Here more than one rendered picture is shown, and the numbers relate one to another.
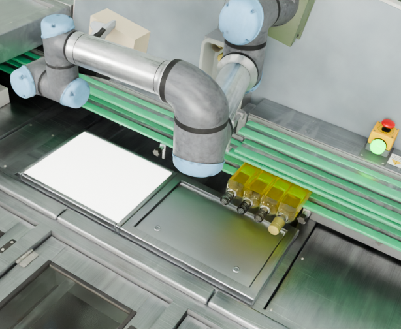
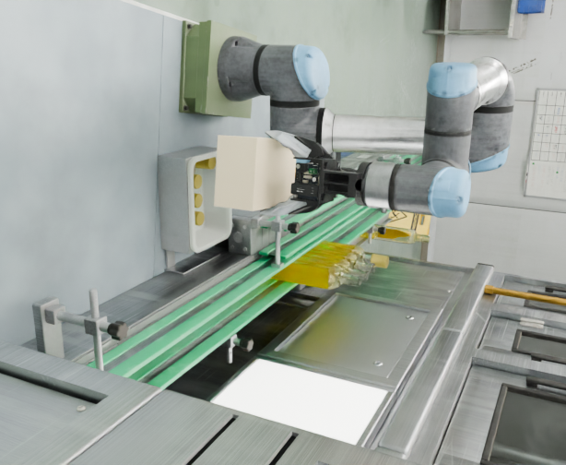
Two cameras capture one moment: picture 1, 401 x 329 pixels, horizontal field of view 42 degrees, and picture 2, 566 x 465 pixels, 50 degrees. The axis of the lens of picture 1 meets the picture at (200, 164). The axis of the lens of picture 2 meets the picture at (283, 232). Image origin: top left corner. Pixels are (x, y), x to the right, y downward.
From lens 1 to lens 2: 2.01 m
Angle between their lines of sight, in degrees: 80
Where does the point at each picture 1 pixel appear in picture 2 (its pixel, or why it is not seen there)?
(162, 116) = (207, 304)
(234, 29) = (321, 80)
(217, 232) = (359, 327)
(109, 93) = (135, 350)
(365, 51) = (260, 101)
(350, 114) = not seen: hidden behind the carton
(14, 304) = not seen: outside the picture
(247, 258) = (388, 313)
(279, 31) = (241, 104)
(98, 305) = (514, 411)
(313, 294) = (400, 296)
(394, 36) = not seen: hidden behind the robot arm
